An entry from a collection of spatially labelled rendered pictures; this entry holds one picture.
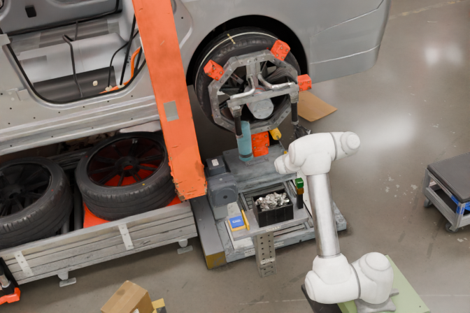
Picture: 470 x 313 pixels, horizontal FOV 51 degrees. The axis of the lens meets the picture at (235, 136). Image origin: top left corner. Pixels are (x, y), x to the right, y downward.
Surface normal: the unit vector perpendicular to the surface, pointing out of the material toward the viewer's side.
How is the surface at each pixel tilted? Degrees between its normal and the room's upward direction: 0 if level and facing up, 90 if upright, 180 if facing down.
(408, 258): 0
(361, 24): 90
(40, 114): 91
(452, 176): 0
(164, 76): 90
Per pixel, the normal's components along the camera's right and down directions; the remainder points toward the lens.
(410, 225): -0.11, -0.79
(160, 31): 0.25, 0.56
